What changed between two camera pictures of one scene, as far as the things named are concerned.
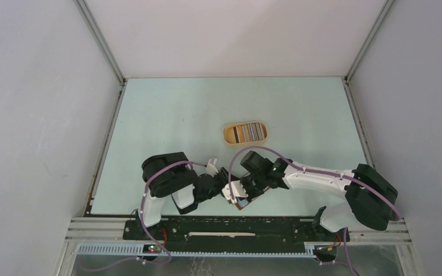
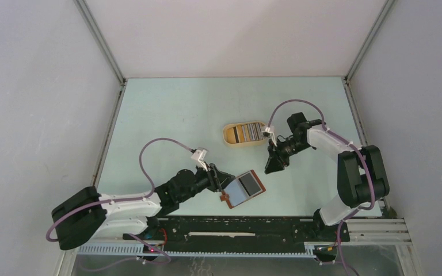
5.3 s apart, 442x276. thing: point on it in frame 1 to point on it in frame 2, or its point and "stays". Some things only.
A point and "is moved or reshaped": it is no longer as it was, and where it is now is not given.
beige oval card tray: x=246 y=133 stays
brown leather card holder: x=242 y=203 is moved or reshaped
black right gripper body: x=254 y=185 to x=286 y=148
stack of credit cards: x=247 y=133 stays
